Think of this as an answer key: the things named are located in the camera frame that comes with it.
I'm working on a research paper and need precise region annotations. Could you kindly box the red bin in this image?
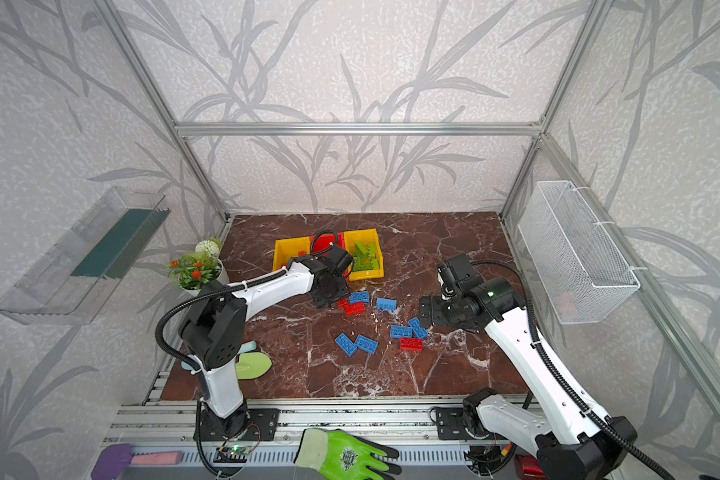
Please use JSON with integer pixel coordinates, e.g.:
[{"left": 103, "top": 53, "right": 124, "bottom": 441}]
[{"left": 310, "top": 232, "right": 345, "bottom": 254}]

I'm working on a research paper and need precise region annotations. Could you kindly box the yellow bin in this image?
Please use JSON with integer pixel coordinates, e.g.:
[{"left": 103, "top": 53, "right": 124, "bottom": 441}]
[
  {"left": 272, "top": 237, "right": 311, "bottom": 271},
  {"left": 344, "top": 229, "right": 384, "bottom": 281}
]

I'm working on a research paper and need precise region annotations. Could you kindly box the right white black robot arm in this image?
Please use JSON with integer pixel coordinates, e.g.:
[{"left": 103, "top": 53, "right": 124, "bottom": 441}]
[{"left": 419, "top": 254, "right": 672, "bottom": 479}]

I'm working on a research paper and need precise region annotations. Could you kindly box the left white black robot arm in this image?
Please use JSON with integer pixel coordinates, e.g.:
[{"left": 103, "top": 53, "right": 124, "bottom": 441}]
[{"left": 155, "top": 245, "right": 353, "bottom": 420}]

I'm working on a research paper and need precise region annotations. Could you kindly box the blue lego right angled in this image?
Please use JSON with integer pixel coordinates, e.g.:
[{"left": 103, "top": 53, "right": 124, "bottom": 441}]
[{"left": 408, "top": 317, "right": 428, "bottom": 340}]

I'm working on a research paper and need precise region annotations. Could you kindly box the potted flower plant white pot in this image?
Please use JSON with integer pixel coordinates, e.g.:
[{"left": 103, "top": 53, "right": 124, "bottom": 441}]
[{"left": 165, "top": 237, "right": 225, "bottom": 292}]

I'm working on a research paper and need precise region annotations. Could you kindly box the light blue garden scoop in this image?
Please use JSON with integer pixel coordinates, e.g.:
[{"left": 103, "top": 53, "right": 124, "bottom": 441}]
[{"left": 181, "top": 341, "right": 257, "bottom": 371}]

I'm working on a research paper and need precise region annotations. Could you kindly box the red metallic object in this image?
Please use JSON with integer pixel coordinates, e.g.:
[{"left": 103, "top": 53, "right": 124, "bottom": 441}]
[{"left": 514, "top": 455, "right": 547, "bottom": 480}]

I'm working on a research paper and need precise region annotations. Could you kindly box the green work glove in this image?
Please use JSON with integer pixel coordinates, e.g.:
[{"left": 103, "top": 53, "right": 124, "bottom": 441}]
[{"left": 294, "top": 428, "right": 402, "bottom": 480}]

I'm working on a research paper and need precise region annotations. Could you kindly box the small green circuit board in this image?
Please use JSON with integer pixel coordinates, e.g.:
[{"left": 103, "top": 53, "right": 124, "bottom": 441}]
[{"left": 213, "top": 445, "right": 255, "bottom": 464}]

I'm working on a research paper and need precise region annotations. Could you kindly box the white wire mesh basket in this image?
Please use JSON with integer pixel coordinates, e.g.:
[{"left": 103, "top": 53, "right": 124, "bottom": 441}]
[{"left": 519, "top": 180, "right": 640, "bottom": 325}]

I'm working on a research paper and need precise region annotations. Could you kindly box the green garden trowel wooden handle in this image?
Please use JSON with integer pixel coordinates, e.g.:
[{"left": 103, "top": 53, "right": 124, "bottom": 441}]
[{"left": 235, "top": 352, "right": 272, "bottom": 380}]

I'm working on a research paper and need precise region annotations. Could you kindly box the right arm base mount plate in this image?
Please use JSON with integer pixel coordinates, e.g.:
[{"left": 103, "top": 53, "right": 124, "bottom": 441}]
[{"left": 430, "top": 406, "right": 473, "bottom": 441}]

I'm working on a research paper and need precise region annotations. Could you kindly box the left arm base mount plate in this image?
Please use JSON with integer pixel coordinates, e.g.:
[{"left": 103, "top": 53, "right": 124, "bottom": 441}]
[{"left": 194, "top": 408, "right": 280, "bottom": 442}]

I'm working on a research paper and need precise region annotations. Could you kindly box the clear acrylic wall shelf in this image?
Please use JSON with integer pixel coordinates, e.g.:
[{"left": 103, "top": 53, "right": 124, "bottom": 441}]
[{"left": 0, "top": 187, "right": 170, "bottom": 325}]

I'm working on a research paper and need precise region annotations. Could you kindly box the purple brush pink handle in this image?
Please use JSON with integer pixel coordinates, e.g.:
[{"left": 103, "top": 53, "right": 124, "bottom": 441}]
[{"left": 90, "top": 443, "right": 183, "bottom": 480}]

